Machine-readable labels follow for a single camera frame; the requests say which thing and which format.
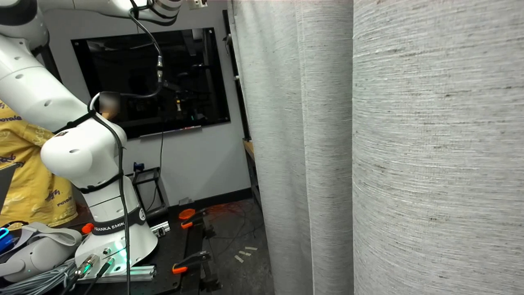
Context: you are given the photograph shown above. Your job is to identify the black wire frame stand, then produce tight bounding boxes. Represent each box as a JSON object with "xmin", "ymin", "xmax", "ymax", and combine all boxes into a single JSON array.
[{"xmin": 132, "ymin": 162, "xmax": 171, "ymax": 216}]

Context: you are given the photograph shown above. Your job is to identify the grey fabric bag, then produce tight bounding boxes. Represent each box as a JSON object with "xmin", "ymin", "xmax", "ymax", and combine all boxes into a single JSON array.
[{"xmin": 0, "ymin": 219, "xmax": 84, "ymax": 283}]

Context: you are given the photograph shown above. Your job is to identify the blue plastic object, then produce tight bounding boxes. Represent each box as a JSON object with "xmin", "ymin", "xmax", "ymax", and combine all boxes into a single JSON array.
[{"xmin": 0, "ymin": 226, "xmax": 14, "ymax": 254}]

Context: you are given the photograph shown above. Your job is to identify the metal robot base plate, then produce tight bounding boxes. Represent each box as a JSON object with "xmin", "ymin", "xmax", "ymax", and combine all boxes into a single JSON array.
[{"xmin": 74, "ymin": 244, "xmax": 158, "ymax": 285}]

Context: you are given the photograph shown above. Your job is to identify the black metal shelf unit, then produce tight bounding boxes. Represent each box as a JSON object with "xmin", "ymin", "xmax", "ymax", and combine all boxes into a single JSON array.
[{"xmin": 222, "ymin": 8, "xmax": 263, "ymax": 205}]

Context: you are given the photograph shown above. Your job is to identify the black glass wall board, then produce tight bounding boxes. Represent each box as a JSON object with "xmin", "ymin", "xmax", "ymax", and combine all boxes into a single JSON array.
[{"xmin": 71, "ymin": 26, "xmax": 233, "ymax": 141}]

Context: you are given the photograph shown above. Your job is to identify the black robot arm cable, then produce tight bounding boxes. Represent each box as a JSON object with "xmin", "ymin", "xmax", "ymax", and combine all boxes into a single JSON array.
[{"xmin": 89, "ymin": 13, "xmax": 168, "ymax": 295}]

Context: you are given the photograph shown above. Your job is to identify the person in yellow shirt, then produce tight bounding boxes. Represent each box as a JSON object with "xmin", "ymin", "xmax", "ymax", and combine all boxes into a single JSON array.
[{"xmin": 0, "ymin": 100, "xmax": 79, "ymax": 229}]

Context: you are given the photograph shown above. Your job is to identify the grey woven curtain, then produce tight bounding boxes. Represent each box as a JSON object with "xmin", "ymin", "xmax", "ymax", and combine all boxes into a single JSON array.
[{"xmin": 228, "ymin": 0, "xmax": 524, "ymax": 295}]

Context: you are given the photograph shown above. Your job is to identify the wooden top workbench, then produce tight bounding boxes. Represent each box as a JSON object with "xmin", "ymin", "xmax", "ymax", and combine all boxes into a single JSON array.
[{"xmin": 243, "ymin": 138, "xmax": 258, "ymax": 160}]

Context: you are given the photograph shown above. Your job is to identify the orange handled bar clamp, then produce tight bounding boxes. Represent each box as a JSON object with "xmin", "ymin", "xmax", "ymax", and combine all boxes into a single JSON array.
[
  {"xmin": 178, "ymin": 206, "xmax": 217, "ymax": 233},
  {"xmin": 171, "ymin": 249, "xmax": 214, "ymax": 277}
]

